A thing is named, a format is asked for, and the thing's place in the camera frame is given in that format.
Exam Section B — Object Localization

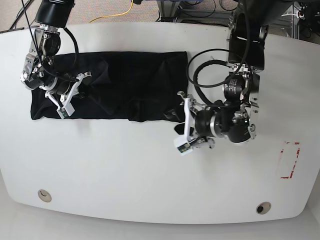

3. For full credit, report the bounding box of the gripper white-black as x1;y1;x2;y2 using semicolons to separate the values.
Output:
43;71;92;119
174;91;215;156

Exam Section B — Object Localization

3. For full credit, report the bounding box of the black t-shirt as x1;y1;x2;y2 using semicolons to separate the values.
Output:
30;50;190;124

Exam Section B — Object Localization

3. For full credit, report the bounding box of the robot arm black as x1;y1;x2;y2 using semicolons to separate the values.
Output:
20;0;92;119
174;0;293;156

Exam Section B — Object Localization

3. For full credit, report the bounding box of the left table grommet hole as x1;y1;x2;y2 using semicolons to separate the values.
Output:
37;189;52;203

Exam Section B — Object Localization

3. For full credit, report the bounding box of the table grommet hole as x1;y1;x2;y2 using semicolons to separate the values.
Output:
37;189;52;203
256;201;272;215

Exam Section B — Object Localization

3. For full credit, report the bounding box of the red tape rectangle marking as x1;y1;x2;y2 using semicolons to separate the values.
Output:
277;141;302;179

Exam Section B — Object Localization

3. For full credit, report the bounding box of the right table grommet hole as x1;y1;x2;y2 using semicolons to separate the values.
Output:
256;201;272;215

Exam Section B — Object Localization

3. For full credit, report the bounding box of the yellow cable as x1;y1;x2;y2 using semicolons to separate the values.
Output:
89;0;133;23

